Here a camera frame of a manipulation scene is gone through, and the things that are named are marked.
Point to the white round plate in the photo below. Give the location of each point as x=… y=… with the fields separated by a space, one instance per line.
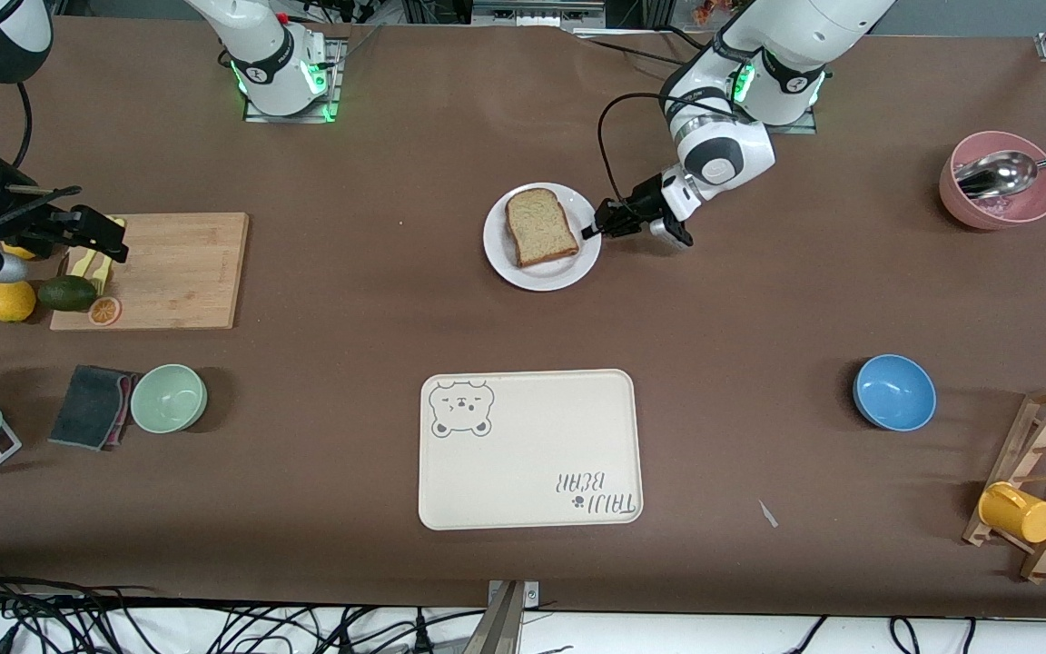
x=577 y=268

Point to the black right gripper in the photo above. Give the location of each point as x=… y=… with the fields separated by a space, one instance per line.
x=22 y=221

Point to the metal table bracket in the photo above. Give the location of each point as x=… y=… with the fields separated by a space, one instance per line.
x=500 y=622

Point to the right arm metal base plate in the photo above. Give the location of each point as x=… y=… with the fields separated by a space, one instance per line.
x=334 y=86

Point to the small grey tape scrap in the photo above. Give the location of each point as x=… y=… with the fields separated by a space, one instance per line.
x=768 y=514

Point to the pale green bowl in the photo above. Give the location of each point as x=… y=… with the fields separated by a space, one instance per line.
x=169 y=398

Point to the yellow plastic fork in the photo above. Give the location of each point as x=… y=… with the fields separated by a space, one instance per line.
x=103 y=274

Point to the dark green avocado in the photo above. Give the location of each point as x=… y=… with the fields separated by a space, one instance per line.
x=67 y=293

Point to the yellow lemon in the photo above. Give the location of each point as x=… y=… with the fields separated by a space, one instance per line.
x=10 y=302
x=19 y=252

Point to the metal spoon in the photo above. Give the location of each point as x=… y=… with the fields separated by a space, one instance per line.
x=995 y=174

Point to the orange slice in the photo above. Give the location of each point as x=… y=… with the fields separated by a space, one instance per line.
x=104 y=311

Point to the yellow mug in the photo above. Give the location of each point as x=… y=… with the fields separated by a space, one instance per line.
x=1018 y=513

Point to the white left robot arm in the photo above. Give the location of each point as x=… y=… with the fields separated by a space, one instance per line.
x=723 y=154

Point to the pink bowl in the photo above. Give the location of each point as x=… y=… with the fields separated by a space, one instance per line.
x=1004 y=213

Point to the cream bear print tray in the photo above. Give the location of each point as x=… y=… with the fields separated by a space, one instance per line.
x=532 y=463

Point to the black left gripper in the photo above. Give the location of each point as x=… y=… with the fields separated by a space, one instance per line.
x=643 y=203

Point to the grey folded cloth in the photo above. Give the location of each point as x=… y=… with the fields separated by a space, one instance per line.
x=87 y=404

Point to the wooden cutting board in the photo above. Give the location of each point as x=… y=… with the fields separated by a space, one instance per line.
x=178 y=272

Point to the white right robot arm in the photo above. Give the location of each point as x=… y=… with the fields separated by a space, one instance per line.
x=269 y=64

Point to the blue bowl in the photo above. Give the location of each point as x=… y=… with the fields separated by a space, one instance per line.
x=895 y=392

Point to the brown bread slice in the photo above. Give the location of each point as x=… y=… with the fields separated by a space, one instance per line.
x=541 y=227

